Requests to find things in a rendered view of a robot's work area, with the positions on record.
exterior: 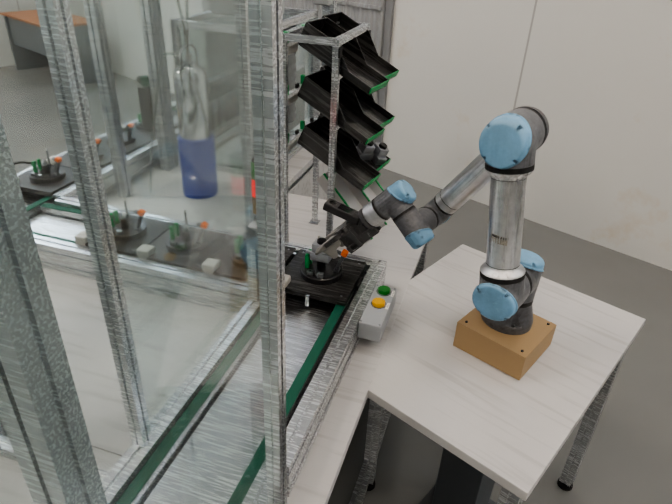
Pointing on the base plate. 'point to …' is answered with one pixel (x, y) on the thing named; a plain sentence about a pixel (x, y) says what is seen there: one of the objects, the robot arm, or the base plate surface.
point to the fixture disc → (321, 271)
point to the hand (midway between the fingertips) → (320, 245)
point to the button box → (370, 319)
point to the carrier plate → (335, 293)
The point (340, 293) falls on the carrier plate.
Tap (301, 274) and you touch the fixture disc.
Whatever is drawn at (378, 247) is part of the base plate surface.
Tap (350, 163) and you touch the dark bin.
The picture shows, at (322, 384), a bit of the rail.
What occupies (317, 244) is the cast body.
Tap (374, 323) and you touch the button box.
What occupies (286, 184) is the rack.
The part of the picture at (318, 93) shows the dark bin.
